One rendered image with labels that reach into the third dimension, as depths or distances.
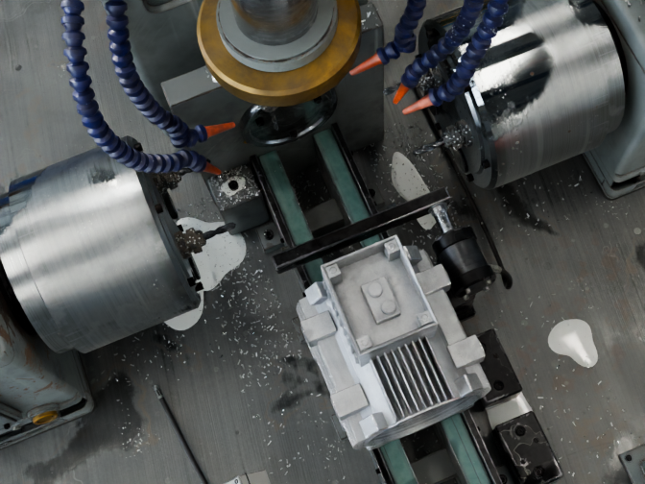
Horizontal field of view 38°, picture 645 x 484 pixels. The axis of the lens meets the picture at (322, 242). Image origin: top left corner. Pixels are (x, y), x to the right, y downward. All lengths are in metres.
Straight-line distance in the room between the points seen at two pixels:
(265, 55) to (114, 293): 0.37
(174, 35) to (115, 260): 0.34
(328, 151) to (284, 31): 0.47
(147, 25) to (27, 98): 0.48
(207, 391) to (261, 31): 0.66
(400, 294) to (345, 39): 0.32
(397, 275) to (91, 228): 0.38
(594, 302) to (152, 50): 0.76
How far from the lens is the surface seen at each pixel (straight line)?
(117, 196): 1.17
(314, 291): 1.17
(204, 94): 1.23
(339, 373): 1.16
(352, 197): 1.39
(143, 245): 1.16
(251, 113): 1.29
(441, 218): 1.26
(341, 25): 1.03
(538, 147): 1.25
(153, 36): 1.30
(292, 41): 1.00
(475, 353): 1.16
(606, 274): 1.51
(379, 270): 1.14
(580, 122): 1.26
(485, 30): 1.04
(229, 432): 1.43
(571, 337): 1.47
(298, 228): 1.38
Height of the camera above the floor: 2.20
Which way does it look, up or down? 70 degrees down
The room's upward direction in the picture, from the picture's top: 11 degrees counter-clockwise
